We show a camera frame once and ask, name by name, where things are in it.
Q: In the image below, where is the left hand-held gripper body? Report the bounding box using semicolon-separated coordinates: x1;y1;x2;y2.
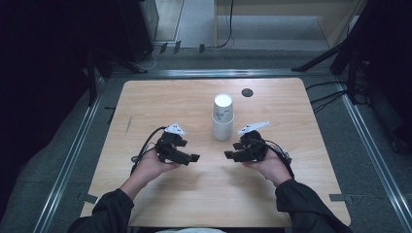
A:
154;122;192;166

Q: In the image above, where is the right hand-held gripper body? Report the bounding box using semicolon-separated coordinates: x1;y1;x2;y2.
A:
237;119;270;163

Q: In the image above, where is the plain white paper cup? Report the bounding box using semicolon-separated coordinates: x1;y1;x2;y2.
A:
211;113;235;142

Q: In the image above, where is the person's left hand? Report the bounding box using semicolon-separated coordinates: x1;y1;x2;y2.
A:
135;149;181;183

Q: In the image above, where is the person's right hand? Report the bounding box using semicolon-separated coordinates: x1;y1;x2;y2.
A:
242;149;292;188

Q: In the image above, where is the black tape strip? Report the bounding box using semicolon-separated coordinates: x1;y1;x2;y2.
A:
104;106;118;126

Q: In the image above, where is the person's white garment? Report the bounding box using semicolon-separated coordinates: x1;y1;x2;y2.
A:
154;227;227;233

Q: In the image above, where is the grey tape strip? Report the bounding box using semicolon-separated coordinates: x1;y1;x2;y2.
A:
328;193;355;204
77;192;99;205

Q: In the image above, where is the black metal stand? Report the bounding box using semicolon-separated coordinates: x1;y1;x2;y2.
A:
85;48;149;108

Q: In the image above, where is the black tripod stand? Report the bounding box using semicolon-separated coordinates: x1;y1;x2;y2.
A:
291;0;412;108

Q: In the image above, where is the black cabinet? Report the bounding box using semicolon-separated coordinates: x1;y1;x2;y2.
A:
118;0;160;63

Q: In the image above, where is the pale wooden furniture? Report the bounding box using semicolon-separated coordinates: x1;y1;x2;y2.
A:
213;0;367;50

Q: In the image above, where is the dark curtain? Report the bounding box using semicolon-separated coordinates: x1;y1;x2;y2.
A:
0;0;95;208
365;0;412;153

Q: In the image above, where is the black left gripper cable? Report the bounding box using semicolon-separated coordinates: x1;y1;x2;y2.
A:
130;125;168;176

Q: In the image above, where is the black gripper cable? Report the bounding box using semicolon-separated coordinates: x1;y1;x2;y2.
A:
130;125;168;176
258;138;296;180

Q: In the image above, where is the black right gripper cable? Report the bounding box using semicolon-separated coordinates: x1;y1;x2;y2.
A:
258;138;296;180

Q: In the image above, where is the aluminium floor rail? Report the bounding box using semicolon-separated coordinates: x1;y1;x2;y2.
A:
110;68;334;80
334;77;412;233
32;77;110;233

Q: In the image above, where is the black floor cable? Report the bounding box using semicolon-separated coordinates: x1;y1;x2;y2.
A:
312;95;344;114
309;90;348;105
305;80;348;92

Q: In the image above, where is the white floor cable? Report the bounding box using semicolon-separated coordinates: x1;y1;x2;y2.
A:
141;45;163;72

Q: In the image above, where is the black hanging cable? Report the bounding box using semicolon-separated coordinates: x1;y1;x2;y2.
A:
216;0;235;50

